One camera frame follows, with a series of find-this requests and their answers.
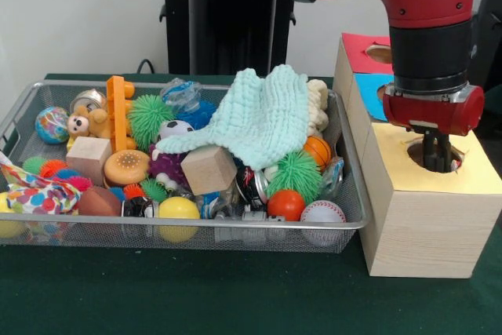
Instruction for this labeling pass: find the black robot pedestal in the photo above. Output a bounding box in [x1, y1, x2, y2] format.
[151, 0, 299, 77]

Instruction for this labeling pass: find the black cable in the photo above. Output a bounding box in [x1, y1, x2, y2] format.
[136, 58, 166, 75]

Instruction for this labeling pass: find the plain yellow ball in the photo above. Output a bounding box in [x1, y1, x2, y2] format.
[158, 196, 201, 220]

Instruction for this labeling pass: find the plain wooden cube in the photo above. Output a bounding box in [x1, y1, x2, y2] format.
[180, 145, 238, 197]
[65, 137, 114, 187]

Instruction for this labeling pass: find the small orange basketball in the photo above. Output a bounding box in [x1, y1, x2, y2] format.
[304, 136, 333, 171]

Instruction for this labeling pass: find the mint green knitted cloth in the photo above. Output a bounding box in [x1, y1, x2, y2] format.
[156, 64, 311, 171]

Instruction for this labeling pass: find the toy hamburger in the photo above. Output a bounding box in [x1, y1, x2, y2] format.
[104, 149, 151, 188]

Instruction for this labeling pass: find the small white baseball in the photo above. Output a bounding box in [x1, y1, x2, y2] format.
[300, 200, 347, 224]

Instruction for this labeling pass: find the wooden box with three holes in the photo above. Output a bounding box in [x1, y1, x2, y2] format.
[333, 32, 502, 279]

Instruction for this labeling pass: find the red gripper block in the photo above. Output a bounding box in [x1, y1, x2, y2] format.
[382, 86, 486, 173]

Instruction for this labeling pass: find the dark green side table cloth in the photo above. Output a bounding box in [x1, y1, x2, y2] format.
[484, 86, 502, 116]

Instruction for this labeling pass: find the plain orange ball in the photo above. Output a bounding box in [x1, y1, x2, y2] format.
[267, 188, 306, 222]

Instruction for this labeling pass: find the green spiky rubber ball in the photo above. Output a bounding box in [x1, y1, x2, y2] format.
[266, 150, 323, 205]

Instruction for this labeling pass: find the silver mesh bin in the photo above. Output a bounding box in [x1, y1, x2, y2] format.
[0, 79, 372, 254]

